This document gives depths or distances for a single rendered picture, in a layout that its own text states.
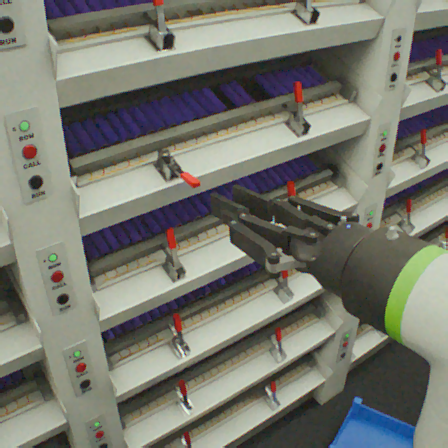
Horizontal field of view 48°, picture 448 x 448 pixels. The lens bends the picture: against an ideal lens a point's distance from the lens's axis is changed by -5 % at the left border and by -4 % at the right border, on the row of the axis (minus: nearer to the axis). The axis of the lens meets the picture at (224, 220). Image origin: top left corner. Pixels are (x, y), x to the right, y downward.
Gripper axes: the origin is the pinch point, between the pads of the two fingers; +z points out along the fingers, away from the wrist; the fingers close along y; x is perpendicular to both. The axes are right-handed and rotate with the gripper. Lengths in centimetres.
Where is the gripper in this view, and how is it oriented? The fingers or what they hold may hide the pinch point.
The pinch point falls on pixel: (240, 207)
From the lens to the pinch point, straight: 64.9
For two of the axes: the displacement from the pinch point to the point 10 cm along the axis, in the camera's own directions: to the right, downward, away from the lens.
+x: -1.0, -8.9, -4.5
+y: 8.0, -3.3, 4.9
